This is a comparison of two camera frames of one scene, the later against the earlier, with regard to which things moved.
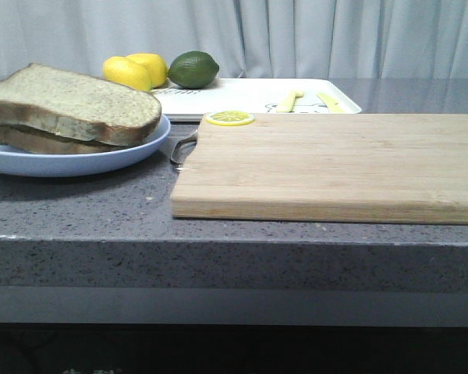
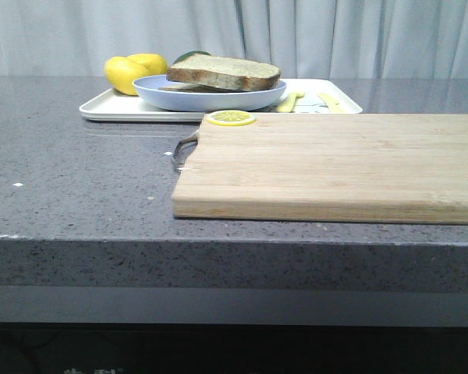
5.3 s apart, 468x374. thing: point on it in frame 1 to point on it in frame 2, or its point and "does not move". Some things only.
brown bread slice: (72, 104) to (224, 73)
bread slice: (32, 140) to (202, 88)
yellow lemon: (122, 69) does not move
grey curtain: (254, 39) does not move
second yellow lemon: (156, 66) does not move
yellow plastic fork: (286, 103) does not move
